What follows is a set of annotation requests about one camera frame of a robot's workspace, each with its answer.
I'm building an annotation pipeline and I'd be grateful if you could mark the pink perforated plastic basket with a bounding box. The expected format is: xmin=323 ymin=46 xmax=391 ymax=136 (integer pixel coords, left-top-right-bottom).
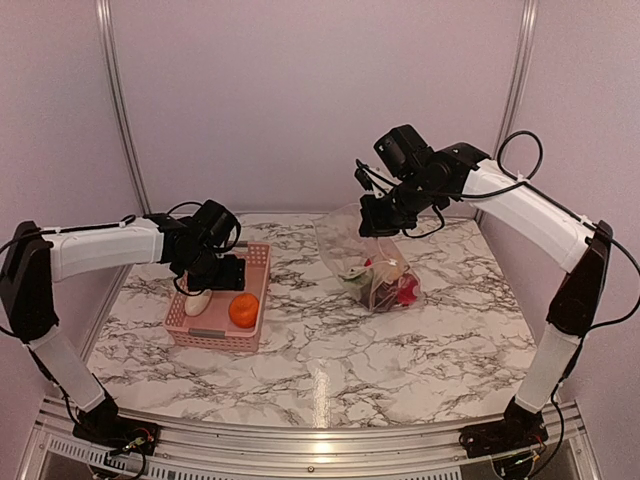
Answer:
xmin=164 ymin=242 xmax=271 ymax=352

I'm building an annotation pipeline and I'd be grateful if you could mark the right aluminium frame post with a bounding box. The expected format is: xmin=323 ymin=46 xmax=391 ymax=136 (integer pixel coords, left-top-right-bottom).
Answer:
xmin=493 ymin=0 xmax=539 ymax=156

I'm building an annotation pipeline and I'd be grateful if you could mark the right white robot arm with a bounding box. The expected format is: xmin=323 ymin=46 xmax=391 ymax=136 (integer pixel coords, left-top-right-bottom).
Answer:
xmin=355 ymin=138 xmax=613 ymax=448

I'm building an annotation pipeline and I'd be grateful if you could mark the dark purple beet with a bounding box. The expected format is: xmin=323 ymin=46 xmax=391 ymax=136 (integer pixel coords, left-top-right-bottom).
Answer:
xmin=368 ymin=282 xmax=398 ymax=313

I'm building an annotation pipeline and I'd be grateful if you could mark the front aluminium rail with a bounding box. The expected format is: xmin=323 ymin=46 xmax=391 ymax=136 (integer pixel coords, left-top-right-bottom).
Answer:
xmin=29 ymin=399 xmax=601 ymax=480

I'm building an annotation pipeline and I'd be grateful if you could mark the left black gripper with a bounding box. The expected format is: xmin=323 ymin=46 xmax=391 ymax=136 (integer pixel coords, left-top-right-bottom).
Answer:
xmin=178 ymin=246 xmax=245 ymax=291

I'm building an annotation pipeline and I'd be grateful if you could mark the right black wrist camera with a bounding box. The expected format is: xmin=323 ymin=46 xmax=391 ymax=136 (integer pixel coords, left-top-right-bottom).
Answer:
xmin=373 ymin=124 xmax=434 ymax=180

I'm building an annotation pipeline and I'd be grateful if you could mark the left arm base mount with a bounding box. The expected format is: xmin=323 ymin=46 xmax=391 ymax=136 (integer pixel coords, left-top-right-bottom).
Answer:
xmin=72 ymin=417 xmax=160 ymax=456

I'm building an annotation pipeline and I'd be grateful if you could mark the orange tangerine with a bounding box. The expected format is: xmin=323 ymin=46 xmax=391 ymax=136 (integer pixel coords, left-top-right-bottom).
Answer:
xmin=228 ymin=293 xmax=260 ymax=329

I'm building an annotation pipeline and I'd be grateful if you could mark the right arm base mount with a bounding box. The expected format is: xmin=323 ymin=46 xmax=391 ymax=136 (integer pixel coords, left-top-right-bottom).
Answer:
xmin=459 ymin=420 xmax=549 ymax=458

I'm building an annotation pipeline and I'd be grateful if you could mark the white radish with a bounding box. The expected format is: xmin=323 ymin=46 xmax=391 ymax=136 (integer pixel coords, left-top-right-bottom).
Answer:
xmin=184 ymin=290 xmax=212 ymax=317

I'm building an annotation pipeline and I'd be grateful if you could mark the aluminium frame post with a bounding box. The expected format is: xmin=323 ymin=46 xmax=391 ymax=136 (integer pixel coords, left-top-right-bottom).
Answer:
xmin=493 ymin=0 xmax=539 ymax=156
xmin=95 ymin=0 xmax=151 ymax=214

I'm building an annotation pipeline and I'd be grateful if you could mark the clear zip top bag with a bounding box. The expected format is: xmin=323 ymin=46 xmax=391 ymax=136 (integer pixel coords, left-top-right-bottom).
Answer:
xmin=313 ymin=204 xmax=421 ymax=312

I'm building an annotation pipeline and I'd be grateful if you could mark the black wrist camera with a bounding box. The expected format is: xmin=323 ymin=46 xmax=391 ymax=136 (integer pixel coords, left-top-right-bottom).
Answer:
xmin=192 ymin=200 xmax=241 ymax=253
xmin=373 ymin=124 xmax=434 ymax=180

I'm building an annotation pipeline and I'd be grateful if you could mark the left aluminium frame post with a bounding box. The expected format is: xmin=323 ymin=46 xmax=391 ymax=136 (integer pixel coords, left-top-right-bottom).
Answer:
xmin=95 ymin=0 xmax=151 ymax=214

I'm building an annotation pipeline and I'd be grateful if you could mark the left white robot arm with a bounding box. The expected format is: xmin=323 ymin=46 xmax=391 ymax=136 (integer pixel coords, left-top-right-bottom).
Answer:
xmin=1 ymin=210 xmax=244 ymax=445

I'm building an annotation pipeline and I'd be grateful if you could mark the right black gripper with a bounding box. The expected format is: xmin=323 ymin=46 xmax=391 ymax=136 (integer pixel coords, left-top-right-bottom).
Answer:
xmin=358 ymin=173 xmax=445 ymax=237

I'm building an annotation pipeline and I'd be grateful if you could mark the red strawberry fruit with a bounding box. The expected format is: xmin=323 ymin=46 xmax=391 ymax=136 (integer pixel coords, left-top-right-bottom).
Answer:
xmin=396 ymin=273 xmax=420 ymax=307

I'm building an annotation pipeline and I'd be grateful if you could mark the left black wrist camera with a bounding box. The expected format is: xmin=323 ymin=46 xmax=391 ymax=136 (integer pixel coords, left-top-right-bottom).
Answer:
xmin=192 ymin=200 xmax=241 ymax=253

